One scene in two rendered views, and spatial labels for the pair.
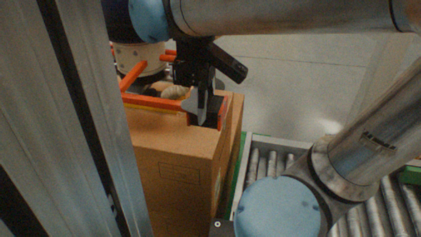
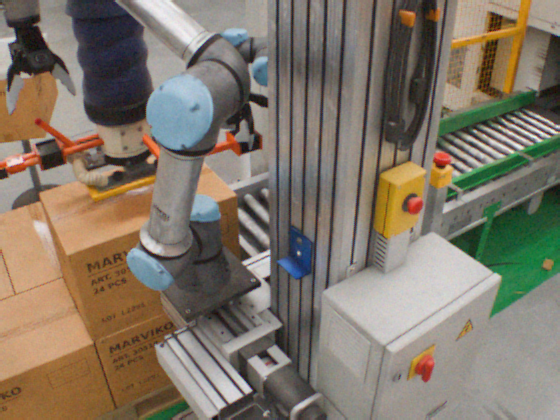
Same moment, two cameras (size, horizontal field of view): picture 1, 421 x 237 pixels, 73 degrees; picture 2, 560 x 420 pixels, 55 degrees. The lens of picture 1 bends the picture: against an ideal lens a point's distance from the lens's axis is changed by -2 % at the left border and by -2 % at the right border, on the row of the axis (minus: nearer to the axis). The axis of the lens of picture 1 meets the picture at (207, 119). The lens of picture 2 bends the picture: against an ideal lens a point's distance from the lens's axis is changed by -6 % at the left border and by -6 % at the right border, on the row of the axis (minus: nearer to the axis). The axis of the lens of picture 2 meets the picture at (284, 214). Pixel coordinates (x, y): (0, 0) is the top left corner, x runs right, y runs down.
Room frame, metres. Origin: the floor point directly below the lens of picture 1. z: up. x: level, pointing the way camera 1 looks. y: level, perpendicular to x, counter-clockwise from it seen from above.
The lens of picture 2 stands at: (-0.58, 1.04, 2.03)
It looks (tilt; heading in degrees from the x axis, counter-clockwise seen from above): 36 degrees down; 313
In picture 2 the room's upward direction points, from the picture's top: straight up
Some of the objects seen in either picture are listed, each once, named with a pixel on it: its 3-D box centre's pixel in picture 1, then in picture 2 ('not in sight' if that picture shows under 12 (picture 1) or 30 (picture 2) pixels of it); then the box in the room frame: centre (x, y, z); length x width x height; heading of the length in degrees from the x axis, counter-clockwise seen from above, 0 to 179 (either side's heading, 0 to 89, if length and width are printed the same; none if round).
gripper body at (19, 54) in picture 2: not in sight; (27, 43); (0.58, 0.60, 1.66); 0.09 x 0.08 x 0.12; 170
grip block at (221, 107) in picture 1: (207, 110); (244, 140); (0.57, 0.00, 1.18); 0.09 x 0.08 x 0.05; 166
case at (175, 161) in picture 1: (155, 146); (142, 238); (0.89, 0.23, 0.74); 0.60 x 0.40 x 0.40; 76
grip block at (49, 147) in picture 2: not in sight; (49, 153); (0.96, 0.47, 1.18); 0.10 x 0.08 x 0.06; 166
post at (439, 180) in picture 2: not in sight; (420, 271); (0.19, -0.59, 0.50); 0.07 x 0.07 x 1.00; 77
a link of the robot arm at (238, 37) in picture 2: not in sight; (236, 49); (0.57, 0.02, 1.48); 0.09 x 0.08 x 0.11; 41
